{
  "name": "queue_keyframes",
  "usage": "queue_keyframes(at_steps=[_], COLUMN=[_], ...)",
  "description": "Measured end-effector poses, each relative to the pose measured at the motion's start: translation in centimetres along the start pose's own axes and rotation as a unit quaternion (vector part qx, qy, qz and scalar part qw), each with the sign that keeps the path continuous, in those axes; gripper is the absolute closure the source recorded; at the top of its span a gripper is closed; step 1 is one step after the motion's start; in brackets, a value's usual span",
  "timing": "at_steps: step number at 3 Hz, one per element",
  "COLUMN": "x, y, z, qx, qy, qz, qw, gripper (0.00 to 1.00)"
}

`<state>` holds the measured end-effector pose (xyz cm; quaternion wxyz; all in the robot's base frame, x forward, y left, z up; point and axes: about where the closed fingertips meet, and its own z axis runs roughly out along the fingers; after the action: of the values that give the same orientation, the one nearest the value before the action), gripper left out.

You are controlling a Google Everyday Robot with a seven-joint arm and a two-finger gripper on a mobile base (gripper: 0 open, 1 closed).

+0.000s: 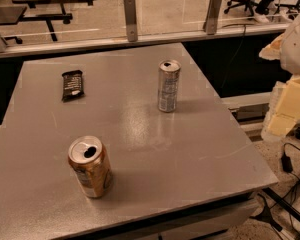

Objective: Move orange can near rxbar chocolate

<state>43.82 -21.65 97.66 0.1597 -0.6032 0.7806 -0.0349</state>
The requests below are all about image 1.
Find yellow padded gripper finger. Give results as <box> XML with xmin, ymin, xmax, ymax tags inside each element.
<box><xmin>261</xmin><ymin>75</ymin><xmax>300</xmax><ymax>142</ymax></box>
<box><xmin>259</xmin><ymin>34</ymin><xmax>284</xmax><ymax>61</ymax></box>

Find orange soda can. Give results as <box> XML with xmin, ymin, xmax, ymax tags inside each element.
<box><xmin>68</xmin><ymin>136</ymin><xmax>113</xmax><ymax>198</ymax></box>

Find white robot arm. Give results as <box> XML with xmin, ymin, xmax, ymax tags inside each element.
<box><xmin>259</xmin><ymin>14</ymin><xmax>300</xmax><ymax>142</ymax></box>

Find silver slim energy can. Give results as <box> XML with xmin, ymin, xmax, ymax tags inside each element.
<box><xmin>158</xmin><ymin>59</ymin><xmax>181</xmax><ymax>113</ymax></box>

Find black rxbar chocolate wrapper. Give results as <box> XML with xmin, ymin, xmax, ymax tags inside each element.
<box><xmin>62</xmin><ymin>70</ymin><xmax>84</xmax><ymax>102</ymax></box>

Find black office chair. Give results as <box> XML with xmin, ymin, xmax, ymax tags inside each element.
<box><xmin>224</xmin><ymin>0</ymin><xmax>292</xmax><ymax>24</ymax></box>

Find black tripod stand legs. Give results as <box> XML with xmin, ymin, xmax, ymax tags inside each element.
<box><xmin>251</xmin><ymin>177</ymin><xmax>300</xmax><ymax>240</ymax></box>

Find dark bench table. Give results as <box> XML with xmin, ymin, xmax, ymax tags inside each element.
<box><xmin>0</xmin><ymin>0</ymin><xmax>97</xmax><ymax>44</ymax></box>

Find black power adapter with cable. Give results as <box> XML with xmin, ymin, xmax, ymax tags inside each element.
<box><xmin>281</xmin><ymin>143</ymin><xmax>300</xmax><ymax>185</ymax></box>

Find grey metal bracket right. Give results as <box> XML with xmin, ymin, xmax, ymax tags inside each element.
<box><xmin>203</xmin><ymin>0</ymin><xmax>222</xmax><ymax>35</ymax></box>

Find grey metal bracket centre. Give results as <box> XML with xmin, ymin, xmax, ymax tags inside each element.
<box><xmin>123</xmin><ymin>0</ymin><xmax>138</xmax><ymax>42</ymax></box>

